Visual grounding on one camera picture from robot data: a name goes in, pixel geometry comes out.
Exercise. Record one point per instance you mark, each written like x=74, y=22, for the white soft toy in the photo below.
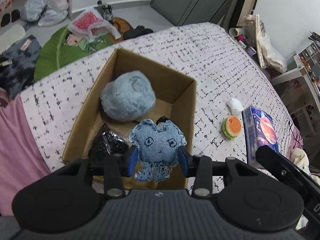
x=235, y=105

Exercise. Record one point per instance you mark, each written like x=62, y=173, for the large grey plastic bag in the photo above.
x=37, y=2

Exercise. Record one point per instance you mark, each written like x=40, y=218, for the white oblong mat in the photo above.
x=12, y=36

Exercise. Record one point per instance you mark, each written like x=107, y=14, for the small drawer organizer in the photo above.
x=310, y=52

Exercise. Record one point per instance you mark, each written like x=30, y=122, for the white desk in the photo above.
x=287, y=73

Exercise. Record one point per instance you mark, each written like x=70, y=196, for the black sequin pouch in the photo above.
x=107, y=142

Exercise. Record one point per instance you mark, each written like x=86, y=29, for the black cloth bundle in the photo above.
x=137, y=32

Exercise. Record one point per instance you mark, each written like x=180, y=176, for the green leaf-shaped cartoon mat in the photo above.
x=52, y=52

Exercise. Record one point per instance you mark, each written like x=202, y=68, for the red print plastic bag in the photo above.
x=86, y=21

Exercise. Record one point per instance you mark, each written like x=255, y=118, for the black mechanical object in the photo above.
x=106, y=10

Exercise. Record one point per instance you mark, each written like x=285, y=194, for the brown cardboard box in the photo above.
x=110, y=62

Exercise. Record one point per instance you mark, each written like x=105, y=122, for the beige canvas bag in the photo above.
x=258, y=40

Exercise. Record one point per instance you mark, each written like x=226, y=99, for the small burger toy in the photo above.
x=232, y=127

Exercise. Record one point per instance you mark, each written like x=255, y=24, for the black slipper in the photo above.
x=5, y=19
x=15, y=15

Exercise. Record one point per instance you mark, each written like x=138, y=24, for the blue fluffy plush ball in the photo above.
x=127, y=95

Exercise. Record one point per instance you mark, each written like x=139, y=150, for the blue denim plush toy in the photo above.
x=157, y=142

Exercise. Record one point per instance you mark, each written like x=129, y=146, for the pastel crumpled blanket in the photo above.
x=298, y=155

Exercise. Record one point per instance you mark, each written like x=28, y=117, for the white black-patterned blanket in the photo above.
x=212, y=55

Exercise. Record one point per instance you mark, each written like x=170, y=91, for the paper cup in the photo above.
x=235, y=32

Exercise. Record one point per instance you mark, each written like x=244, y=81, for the red water bottle pack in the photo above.
x=5, y=2

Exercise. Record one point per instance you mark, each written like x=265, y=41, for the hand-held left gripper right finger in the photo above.
x=183, y=160

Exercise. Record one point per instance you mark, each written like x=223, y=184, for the clear plastic bag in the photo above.
x=275, y=55

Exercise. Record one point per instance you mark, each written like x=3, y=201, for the grey door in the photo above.
x=190, y=0

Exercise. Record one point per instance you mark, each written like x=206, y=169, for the brown round mat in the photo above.
x=122, y=26

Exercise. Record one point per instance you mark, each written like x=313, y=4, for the glass jar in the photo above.
x=247, y=22

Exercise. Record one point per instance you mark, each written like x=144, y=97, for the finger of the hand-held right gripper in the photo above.
x=275, y=161

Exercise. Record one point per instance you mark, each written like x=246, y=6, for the dark tie-dye rug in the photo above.
x=20, y=62

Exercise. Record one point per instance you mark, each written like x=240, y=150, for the blue planet print packet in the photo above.
x=260, y=130

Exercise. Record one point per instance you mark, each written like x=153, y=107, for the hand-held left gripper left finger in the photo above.
x=132, y=160

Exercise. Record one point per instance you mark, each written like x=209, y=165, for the pink bed sheet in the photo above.
x=15, y=142

